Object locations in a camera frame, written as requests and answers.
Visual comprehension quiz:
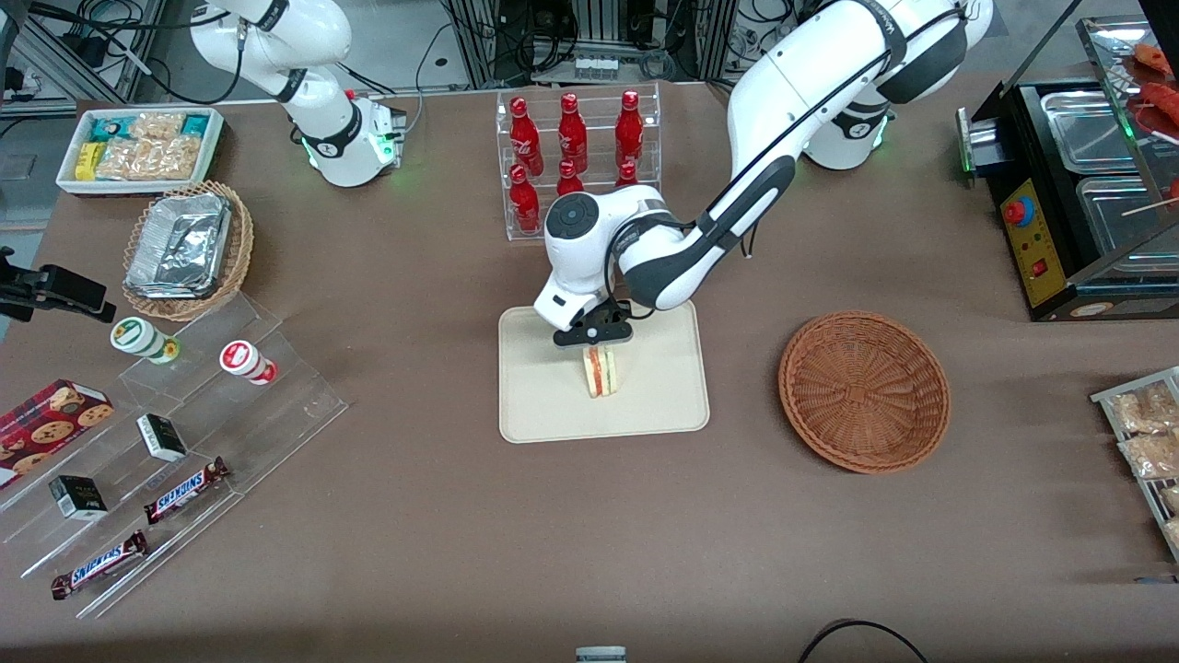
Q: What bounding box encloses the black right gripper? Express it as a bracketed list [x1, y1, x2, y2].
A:
[0, 247, 117, 324]

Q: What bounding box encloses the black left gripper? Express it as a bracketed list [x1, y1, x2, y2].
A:
[577, 297, 636, 327]

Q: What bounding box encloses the triangle sandwich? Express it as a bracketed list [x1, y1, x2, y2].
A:
[580, 345, 621, 399]

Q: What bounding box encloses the beige plastic tray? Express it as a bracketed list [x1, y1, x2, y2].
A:
[498, 296, 711, 445]

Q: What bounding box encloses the white rectangular snack tray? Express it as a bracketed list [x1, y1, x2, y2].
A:
[56, 107, 226, 197]

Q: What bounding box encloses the light tan wicker basket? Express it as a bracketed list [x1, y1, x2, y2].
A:
[122, 180, 255, 322]

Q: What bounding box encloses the brown round wicker basket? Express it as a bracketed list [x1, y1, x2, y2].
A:
[778, 311, 951, 475]

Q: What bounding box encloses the green lid white cup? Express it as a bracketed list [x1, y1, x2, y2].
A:
[111, 317, 181, 365]

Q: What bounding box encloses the silver foil container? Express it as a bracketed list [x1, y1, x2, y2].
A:
[125, 192, 233, 300]

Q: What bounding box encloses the red cookie box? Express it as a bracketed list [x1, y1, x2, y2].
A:
[0, 379, 115, 489]

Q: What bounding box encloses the clear bag of crackers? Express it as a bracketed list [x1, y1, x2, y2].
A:
[96, 136, 205, 181]
[129, 111, 188, 141]

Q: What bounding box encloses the small black box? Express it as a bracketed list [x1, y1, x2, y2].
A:
[49, 474, 109, 522]
[136, 413, 189, 463]

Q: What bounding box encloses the red lid white cup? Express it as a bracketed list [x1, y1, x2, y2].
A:
[219, 340, 278, 386]

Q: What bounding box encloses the clear acrylic bottle rack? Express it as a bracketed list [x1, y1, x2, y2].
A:
[496, 83, 662, 242]

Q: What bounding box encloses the clear acrylic stepped display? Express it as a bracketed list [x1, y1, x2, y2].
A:
[0, 293, 349, 620]

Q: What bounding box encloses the brown Snickers bar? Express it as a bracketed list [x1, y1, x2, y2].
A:
[51, 530, 150, 601]
[143, 457, 231, 526]

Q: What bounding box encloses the black food warmer cabinet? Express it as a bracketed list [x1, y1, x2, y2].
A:
[958, 14, 1179, 322]

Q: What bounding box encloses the steel warmer pan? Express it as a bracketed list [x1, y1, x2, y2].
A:
[1076, 175, 1179, 257]
[1039, 89, 1143, 174]

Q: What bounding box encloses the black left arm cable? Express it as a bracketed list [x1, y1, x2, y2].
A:
[603, 0, 968, 319]

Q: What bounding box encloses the black table cable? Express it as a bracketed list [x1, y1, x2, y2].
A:
[797, 620, 931, 663]

